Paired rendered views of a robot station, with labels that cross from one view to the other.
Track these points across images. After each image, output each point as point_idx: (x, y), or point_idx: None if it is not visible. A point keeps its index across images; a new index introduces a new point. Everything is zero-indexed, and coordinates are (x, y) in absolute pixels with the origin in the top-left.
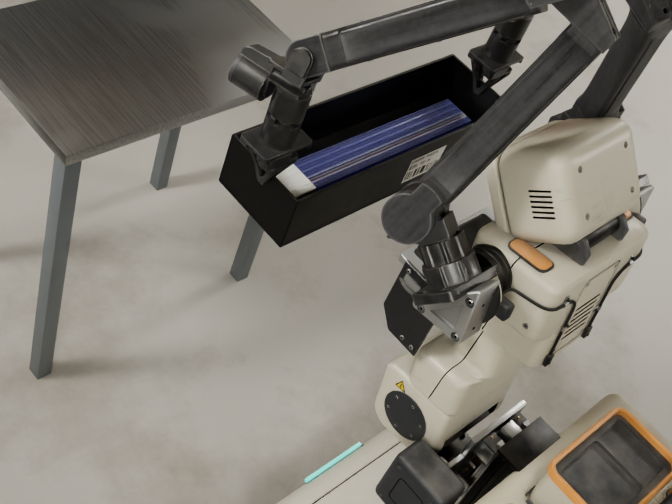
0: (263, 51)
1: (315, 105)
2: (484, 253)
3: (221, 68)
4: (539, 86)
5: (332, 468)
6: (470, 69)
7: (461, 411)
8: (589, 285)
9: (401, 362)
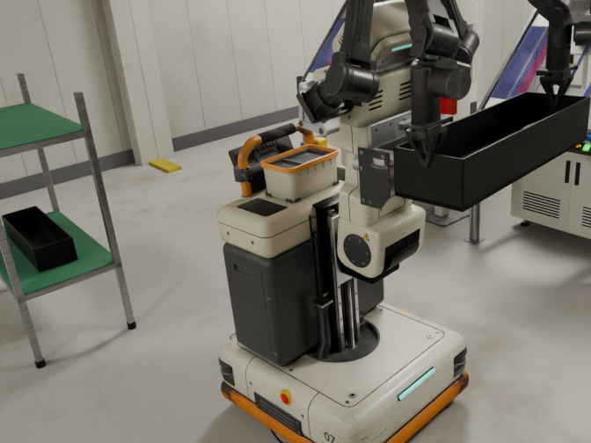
0: (590, 17)
1: (554, 113)
2: (416, 60)
3: None
4: None
5: (418, 374)
6: (441, 155)
7: None
8: None
9: (418, 208)
